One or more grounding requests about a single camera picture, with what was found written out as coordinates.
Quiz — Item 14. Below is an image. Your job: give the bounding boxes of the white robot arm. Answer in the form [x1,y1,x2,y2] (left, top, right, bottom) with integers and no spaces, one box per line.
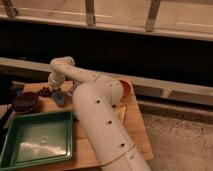
[48,57,151,171]

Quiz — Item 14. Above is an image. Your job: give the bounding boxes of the crumpled light blue cloth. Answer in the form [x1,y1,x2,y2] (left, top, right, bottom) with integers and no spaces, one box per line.
[67,80,79,97]

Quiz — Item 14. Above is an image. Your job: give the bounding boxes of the dark brown bowl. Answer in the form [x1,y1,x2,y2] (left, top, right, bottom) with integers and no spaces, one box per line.
[12,92,39,113]

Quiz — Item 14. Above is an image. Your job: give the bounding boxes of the green plastic tray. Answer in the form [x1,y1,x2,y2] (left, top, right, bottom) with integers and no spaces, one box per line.
[0,111,73,171]

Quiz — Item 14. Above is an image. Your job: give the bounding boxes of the banana slice pieces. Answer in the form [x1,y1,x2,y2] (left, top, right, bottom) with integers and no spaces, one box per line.
[115,106,127,123]

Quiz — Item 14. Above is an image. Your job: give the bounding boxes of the orange red bowl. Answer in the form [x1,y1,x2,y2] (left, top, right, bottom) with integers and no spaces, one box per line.
[119,80,131,97]

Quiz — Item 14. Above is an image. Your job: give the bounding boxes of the wooden table board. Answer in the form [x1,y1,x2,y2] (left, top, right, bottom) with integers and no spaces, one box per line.
[15,77,153,171]

